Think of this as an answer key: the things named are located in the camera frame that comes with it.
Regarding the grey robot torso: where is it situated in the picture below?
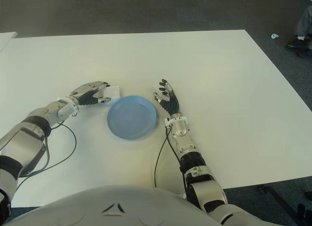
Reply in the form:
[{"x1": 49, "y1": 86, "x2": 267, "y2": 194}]
[{"x1": 9, "y1": 184, "x2": 220, "y2": 226}]

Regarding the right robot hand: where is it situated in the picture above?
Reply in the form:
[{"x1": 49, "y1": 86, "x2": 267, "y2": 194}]
[{"x1": 152, "y1": 78, "x2": 182, "y2": 117}]

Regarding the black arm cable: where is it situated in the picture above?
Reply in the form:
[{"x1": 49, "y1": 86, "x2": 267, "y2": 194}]
[
  {"x1": 11, "y1": 121, "x2": 78, "y2": 202},
  {"x1": 153, "y1": 127, "x2": 190, "y2": 197}
]

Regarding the black shoe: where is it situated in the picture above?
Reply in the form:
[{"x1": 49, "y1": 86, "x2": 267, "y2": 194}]
[{"x1": 286, "y1": 38, "x2": 312, "y2": 51}]

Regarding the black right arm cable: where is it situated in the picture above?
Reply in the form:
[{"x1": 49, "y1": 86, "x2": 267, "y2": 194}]
[{"x1": 153, "y1": 127, "x2": 190, "y2": 197}]

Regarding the white side table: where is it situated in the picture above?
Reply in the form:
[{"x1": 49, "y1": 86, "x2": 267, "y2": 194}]
[{"x1": 0, "y1": 31, "x2": 18, "y2": 54}]

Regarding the grey trouser leg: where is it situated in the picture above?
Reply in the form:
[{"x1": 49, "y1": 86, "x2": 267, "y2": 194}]
[{"x1": 296, "y1": 5, "x2": 312, "y2": 38}]

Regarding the blue round plate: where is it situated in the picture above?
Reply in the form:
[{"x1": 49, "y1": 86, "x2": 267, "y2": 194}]
[{"x1": 106, "y1": 95, "x2": 158, "y2": 141}]

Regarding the white charger block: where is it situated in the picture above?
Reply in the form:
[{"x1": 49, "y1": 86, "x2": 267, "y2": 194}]
[{"x1": 103, "y1": 86, "x2": 122, "y2": 101}]

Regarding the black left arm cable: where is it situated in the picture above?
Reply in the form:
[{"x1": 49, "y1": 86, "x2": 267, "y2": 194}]
[{"x1": 11, "y1": 121, "x2": 78, "y2": 202}]

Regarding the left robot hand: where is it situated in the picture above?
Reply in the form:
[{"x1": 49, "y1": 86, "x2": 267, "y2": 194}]
[{"x1": 69, "y1": 81, "x2": 112, "y2": 107}]

